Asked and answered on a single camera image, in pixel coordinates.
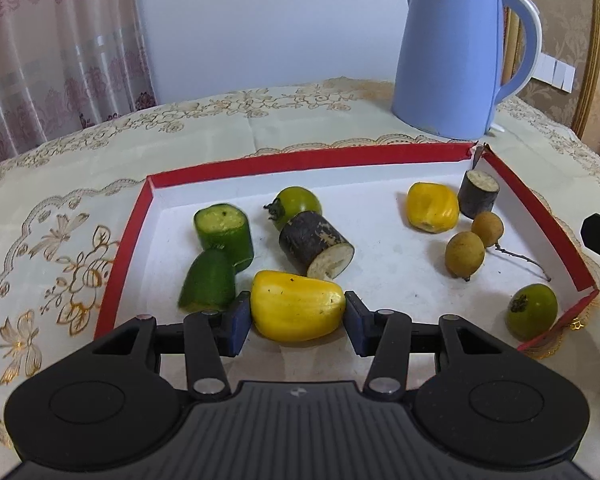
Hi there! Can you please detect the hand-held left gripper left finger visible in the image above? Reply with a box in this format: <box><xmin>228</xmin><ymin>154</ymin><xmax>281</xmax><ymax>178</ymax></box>
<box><xmin>94</xmin><ymin>290</ymin><xmax>253</xmax><ymax>401</ymax></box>

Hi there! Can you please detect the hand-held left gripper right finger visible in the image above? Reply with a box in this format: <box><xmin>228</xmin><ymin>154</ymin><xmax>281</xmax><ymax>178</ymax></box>
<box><xmin>344</xmin><ymin>290</ymin><xmax>523</xmax><ymax>402</ymax></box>

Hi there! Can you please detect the large yellow pepper piece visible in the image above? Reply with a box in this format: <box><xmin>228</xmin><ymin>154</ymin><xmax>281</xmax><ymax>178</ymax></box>
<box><xmin>250</xmin><ymin>270</ymin><xmax>347</xmax><ymax>343</ymax></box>

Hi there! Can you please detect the red cardboard box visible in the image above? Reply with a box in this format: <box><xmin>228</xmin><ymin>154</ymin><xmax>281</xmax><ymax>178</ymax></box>
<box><xmin>94</xmin><ymin>142</ymin><xmax>598</xmax><ymax>353</ymax></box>

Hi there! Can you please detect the dark sugarcane piece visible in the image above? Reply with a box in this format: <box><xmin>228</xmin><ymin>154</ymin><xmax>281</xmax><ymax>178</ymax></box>
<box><xmin>457</xmin><ymin>170</ymin><xmax>500</xmax><ymax>220</ymax></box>
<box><xmin>279</xmin><ymin>211</ymin><xmax>356</xmax><ymax>281</ymax></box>

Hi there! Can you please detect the green tomato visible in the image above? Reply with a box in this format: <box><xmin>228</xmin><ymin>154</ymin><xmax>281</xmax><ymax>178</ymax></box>
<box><xmin>505</xmin><ymin>283</ymin><xmax>559</xmax><ymax>341</ymax></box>
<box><xmin>264</xmin><ymin>186</ymin><xmax>323</xmax><ymax>231</ymax></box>

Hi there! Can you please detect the brown longan with stem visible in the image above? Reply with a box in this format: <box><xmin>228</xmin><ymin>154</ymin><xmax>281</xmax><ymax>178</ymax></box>
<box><xmin>471</xmin><ymin>211</ymin><xmax>552</xmax><ymax>282</ymax></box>

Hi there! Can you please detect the green cucumber piece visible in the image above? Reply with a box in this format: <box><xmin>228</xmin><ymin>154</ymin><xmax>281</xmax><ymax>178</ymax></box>
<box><xmin>194</xmin><ymin>203</ymin><xmax>255</xmax><ymax>273</ymax></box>
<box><xmin>177</xmin><ymin>247</ymin><xmax>237</xmax><ymax>312</ymax></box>

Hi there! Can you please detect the cream gold floral tablecloth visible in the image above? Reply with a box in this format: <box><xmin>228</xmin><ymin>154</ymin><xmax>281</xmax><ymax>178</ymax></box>
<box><xmin>0</xmin><ymin>77</ymin><xmax>600</xmax><ymax>466</ymax></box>

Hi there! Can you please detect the light blue electric kettle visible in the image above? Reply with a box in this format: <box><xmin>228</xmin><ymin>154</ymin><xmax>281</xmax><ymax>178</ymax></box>
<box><xmin>391</xmin><ymin>0</ymin><xmax>543</xmax><ymax>142</ymax></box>

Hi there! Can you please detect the beige floral curtain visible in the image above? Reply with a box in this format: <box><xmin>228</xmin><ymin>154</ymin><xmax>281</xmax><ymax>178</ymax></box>
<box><xmin>0</xmin><ymin>0</ymin><xmax>157</xmax><ymax>171</ymax></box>

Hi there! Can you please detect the white wall switch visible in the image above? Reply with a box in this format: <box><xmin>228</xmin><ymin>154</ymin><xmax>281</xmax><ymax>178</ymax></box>
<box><xmin>532</xmin><ymin>51</ymin><xmax>577</xmax><ymax>93</ymax></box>

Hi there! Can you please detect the gold framed damask wall panel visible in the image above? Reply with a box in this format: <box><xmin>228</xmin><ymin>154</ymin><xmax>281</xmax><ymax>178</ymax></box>
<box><xmin>500</xmin><ymin>0</ymin><xmax>600</xmax><ymax>133</ymax></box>

